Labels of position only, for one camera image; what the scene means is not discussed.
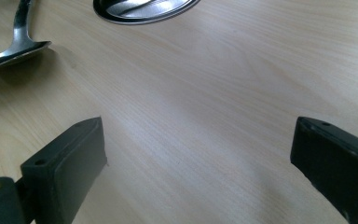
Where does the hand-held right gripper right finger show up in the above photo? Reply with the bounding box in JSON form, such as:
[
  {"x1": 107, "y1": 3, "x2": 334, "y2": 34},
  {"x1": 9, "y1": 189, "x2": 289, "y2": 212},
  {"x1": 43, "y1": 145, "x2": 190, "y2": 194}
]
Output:
[{"x1": 290, "y1": 116, "x2": 358, "y2": 224}]

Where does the metal spoon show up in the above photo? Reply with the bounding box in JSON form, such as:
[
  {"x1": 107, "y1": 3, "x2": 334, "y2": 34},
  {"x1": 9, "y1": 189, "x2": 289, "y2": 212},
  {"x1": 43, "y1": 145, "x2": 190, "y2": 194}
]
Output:
[{"x1": 0, "y1": 0, "x2": 52, "y2": 74}]

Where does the round metal bowl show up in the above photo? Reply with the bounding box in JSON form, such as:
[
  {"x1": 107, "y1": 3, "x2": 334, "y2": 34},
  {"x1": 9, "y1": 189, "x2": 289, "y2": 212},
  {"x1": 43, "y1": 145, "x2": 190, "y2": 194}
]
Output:
[{"x1": 92, "y1": 0, "x2": 201, "y2": 26}]

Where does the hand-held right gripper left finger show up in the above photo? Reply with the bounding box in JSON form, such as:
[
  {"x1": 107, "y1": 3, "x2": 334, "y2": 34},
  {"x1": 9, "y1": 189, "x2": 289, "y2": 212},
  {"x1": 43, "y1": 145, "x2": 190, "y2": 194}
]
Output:
[{"x1": 20, "y1": 116, "x2": 108, "y2": 224}]

